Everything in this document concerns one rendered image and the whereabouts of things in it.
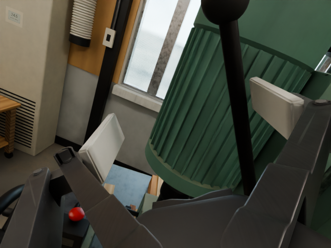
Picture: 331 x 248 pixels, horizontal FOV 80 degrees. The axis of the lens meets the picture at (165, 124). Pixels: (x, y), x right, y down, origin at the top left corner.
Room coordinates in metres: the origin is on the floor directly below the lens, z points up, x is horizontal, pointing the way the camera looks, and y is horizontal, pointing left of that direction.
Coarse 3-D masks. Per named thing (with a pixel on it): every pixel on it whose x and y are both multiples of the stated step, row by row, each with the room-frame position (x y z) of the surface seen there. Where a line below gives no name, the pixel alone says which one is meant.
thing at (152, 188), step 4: (152, 176) 0.58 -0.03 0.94; (156, 176) 0.59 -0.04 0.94; (152, 180) 0.56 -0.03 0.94; (156, 180) 0.57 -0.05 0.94; (152, 184) 0.54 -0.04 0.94; (156, 184) 0.55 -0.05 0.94; (148, 188) 0.55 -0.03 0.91; (152, 188) 0.52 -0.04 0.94; (156, 188) 0.53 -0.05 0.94; (148, 192) 0.52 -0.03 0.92; (152, 192) 0.50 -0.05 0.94
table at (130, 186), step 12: (120, 168) 0.60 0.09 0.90; (108, 180) 0.52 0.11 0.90; (120, 180) 0.54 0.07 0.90; (132, 180) 0.57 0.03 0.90; (144, 180) 0.59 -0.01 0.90; (120, 192) 0.49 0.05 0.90; (132, 192) 0.51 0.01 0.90; (144, 192) 0.53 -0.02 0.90; (132, 204) 0.46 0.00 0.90; (96, 240) 0.32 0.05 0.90
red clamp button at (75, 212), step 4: (76, 208) 0.28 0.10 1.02; (80, 208) 0.29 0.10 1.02; (72, 212) 0.27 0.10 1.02; (76, 212) 0.27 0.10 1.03; (80, 212) 0.28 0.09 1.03; (68, 216) 0.26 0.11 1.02; (72, 216) 0.26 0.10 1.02; (76, 216) 0.27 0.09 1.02; (80, 216) 0.27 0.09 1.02; (72, 220) 0.26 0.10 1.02; (76, 220) 0.26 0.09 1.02
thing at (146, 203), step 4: (144, 196) 0.34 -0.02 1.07; (148, 196) 0.34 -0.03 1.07; (152, 196) 0.35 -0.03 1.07; (156, 196) 0.35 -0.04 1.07; (144, 200) 0.33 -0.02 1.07; (148, 200) 0.33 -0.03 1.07; (152, 200) 0.34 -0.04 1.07; (156, 200) 0.34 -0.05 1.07; (140, 204) 0.34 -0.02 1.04; (144, 204) 0.32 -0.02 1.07; (148, 204) 0.32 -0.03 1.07; (140, 208) 0.32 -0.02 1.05; (144, 208) 0.31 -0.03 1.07; (148, 208) 0.31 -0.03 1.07; (140, 212) 0.30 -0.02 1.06
